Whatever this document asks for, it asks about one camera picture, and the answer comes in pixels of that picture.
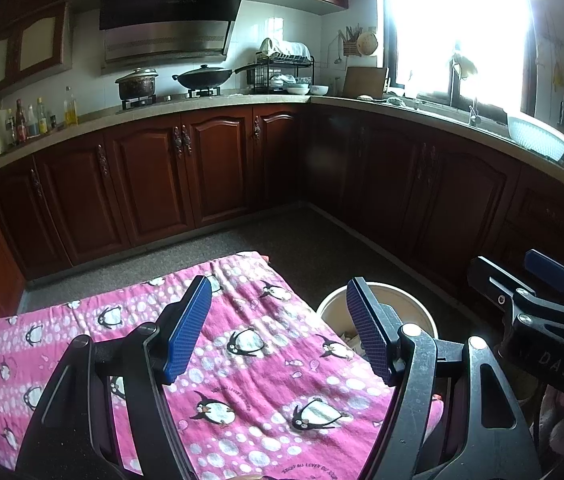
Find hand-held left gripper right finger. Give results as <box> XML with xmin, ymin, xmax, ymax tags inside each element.
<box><xmin>346</xmin><ymin>276</ymin><xmax>538</xmax><ymax>480</ymax></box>

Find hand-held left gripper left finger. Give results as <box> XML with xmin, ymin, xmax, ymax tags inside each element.
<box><xmin>14</xmin><ymin>275</ymin><xmax>213</xmax><ymax>480</ymax></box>

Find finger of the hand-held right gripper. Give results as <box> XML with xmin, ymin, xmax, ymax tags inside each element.
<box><xmin>467</xmin><ymin>256</ymin><xmax>564</xmax><ymax>332</ymax></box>
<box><xmin>523</xmin><ymin>249</ymin><xmax>564</xmax><ymax>306</ymax></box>

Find white round bin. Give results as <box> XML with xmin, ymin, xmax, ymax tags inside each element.
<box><xmin>316</xmin><ymin>282</ymin><xmax>439</xmax><ymax>361</ymax></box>

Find pink penguin print blanket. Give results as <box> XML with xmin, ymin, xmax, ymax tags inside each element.
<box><xmin>0</xmin><ymin>251</ymin><xmax>445</xmax><ymax>480</ymax></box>

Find white plastic colander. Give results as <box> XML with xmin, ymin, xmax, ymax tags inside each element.
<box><xmin>507</xmin><ymin>115</ymin><xmax>564</xmax><ymax>161</ymax></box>

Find wooden base cabinets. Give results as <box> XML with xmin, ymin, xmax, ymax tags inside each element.
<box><xmin>0</xmin><ymin>105</ymin><xmax>564</xmax><ymax>321</ymax></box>

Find gas stove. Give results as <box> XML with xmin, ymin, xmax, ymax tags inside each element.
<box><xmin>121</xmin><ymin>87</ymin><xmax>223</xmax><ymax>111</ymax></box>

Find wooden cutting board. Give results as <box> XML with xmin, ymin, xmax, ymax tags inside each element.
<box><xmin>343</xmin><ymin>66</ymin><xmax>389</xmax><ymax>100</ymax></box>

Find yellow cooking oil bottle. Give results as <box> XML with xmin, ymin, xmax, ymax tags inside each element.
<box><xmin>63</xmin><ymin>86</ymin><xmax>79</xmax><ymax>127</ymax></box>

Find dark cooking pot with lid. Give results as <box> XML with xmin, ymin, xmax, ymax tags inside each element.
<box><xmin>114</xmin><ymin>67</ymin><xmax>159</xmax><ymax>101</ymax></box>

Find black wok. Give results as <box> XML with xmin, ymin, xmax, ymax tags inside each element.
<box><xmin>172</xmin><ymin>64</ymin><xmax>263</xmax><ymax>91</ymax></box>

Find bright window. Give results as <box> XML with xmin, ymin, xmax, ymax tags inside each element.
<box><xmin>372</xmin><ymin>0</ymin><xmax>538</xmax><ymax>116</ymax></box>

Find brown sauce bottle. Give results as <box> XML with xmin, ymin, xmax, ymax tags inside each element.
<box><xmin>14</xmin><ymin>99</ymin><xmax>29</xmax><ymax>143</ymax></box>

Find hanging utensil holder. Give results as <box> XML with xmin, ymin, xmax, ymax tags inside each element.
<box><xmin>337</xmin><ymin>25</ymin><xmax>379</xmax><ymax>58</ymax></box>

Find black dish rack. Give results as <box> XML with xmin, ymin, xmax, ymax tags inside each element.
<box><xmin>247</xmin><ymin>37</ymin><xmax>315</xmax><ymax>95</ymax></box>

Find black steel range hood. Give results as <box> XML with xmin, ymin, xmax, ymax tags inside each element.
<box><xmin>99</xmin><ymin>0</ymin><xmax>246</xmax><ymax>68</ymax></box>

